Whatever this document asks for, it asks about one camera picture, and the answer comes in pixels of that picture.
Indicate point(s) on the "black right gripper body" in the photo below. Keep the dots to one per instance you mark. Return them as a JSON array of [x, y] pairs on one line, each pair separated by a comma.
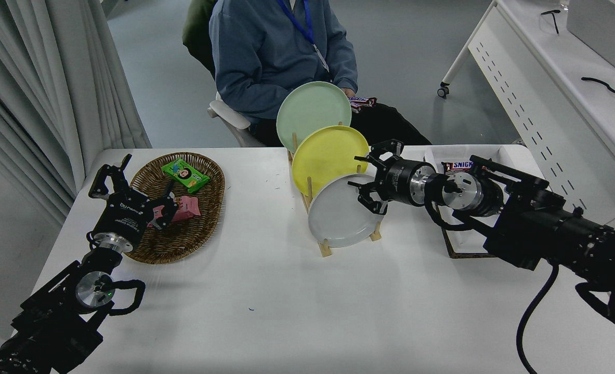
[[398, 182]]

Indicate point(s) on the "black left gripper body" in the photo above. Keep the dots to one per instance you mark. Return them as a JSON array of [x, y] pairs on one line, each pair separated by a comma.
[[125, 214]]

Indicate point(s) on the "grey plate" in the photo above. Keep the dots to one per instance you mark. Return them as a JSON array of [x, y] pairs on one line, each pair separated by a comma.
[[338, 215]]

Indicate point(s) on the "brown Snickers bar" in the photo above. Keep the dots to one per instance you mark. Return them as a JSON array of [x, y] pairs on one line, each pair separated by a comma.
[[460, 165], [363, 102]]

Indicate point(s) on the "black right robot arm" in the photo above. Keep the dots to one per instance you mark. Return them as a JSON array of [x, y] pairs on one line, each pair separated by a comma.
[[546, 228]]

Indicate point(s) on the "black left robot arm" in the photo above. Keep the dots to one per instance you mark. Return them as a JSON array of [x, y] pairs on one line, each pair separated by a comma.
[[52, 317]]

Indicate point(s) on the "yellow plate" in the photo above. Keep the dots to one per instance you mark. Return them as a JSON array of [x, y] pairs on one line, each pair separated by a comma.
[[328, 156]]

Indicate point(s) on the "wooden plate rack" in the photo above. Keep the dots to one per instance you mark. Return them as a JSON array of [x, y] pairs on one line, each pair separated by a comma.
[[326, 249]]

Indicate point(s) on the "pale green plate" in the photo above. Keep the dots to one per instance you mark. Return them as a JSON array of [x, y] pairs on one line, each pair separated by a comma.
[[310, 109]]

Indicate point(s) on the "person's hand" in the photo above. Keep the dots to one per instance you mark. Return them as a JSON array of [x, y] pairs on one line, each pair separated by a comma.
[[348, 93]]

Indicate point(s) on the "pink snack packet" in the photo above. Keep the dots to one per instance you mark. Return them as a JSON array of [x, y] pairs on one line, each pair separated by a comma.
[[188, 206]]

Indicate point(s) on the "green snack packet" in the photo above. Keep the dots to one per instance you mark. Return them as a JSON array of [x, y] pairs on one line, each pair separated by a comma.
[[185, 175]]

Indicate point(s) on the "brown wicker basket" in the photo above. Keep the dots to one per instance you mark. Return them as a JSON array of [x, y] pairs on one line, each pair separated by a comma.
[[193, 236]]

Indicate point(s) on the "white rectangular tray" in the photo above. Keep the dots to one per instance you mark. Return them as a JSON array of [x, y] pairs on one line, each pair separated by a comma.
[[489, 151]]

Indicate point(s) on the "white chair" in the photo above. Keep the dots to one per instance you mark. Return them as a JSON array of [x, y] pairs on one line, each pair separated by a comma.
[[229, 114]]

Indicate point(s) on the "white curtain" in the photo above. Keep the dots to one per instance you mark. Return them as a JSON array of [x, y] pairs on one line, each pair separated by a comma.
[[26, 78]]

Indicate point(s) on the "person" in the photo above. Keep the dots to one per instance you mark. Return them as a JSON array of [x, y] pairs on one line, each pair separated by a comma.
[[276, 57]]

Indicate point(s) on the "dark green jacket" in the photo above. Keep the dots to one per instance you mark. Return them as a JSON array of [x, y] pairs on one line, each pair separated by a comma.
[[199, 31]]

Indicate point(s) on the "white perforated desk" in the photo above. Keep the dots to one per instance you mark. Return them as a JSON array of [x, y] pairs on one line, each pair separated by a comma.
[[546, 78]]

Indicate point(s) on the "white laptop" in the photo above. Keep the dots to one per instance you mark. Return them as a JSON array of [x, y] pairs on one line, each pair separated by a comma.
[[598, 26]]

